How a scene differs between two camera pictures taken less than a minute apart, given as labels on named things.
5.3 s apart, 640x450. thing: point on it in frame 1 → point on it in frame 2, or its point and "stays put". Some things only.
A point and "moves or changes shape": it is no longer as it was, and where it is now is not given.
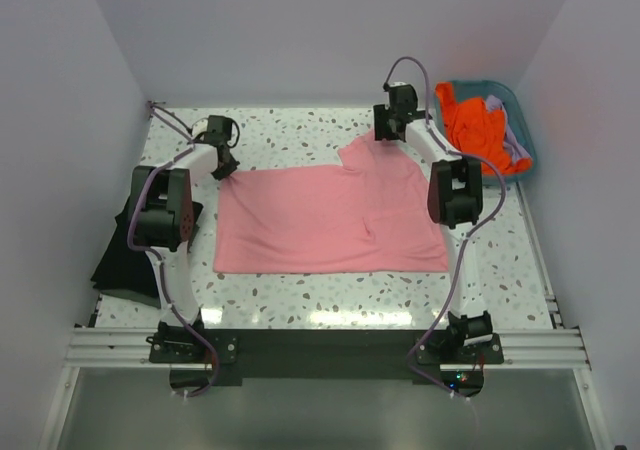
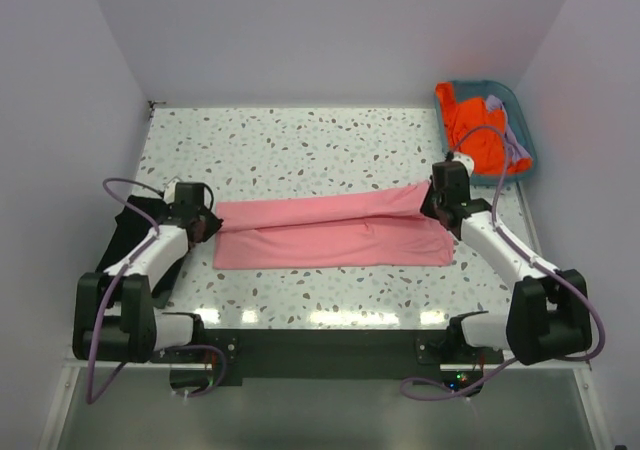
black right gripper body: (386, 127) → (433, 205)
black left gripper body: (224, 166) → (209, 225)
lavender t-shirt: (512, 144) stays put
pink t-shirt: (376, 214) moves or changes shape
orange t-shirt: (472, 129) stays put
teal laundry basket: (481, 88) stays put
